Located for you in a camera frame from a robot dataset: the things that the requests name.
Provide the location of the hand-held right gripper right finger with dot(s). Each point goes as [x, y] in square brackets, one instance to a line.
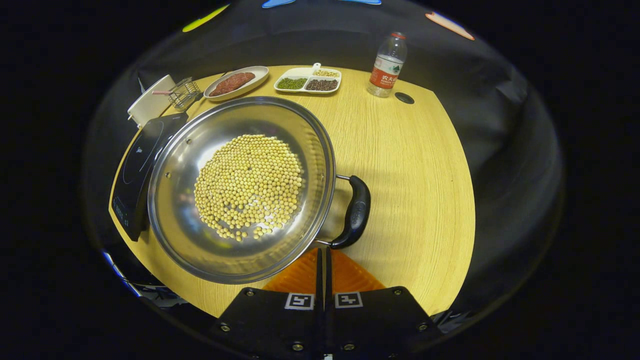
[380, 320]

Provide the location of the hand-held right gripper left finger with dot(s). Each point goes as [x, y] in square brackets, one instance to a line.
[272, 320]

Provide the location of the white oval plate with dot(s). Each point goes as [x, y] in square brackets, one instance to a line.
[257, 75]

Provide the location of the white divided bean dish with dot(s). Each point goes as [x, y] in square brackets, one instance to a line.
[307, 79]

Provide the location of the black backdrop cloth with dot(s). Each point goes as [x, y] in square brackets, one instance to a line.
[505, 130]

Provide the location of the black induction cooktop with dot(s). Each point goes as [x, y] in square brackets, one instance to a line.
[135, 170]

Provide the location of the stainless steel pot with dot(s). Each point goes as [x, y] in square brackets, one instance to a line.
[180, 200]

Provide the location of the black table grommet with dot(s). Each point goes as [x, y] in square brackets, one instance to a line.
[404, 98]

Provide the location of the pile of soybeans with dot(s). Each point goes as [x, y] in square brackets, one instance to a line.
[250, 185]

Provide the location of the brown meat patty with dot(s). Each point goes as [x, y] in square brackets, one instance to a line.
[220, 90]
[242, 79]

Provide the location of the clear water bottle red label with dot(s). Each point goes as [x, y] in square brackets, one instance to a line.
[386, 70]

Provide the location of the pink stick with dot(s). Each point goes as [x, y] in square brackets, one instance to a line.
[161, 92]

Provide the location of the white toaster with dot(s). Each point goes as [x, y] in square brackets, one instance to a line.
[150, 102]

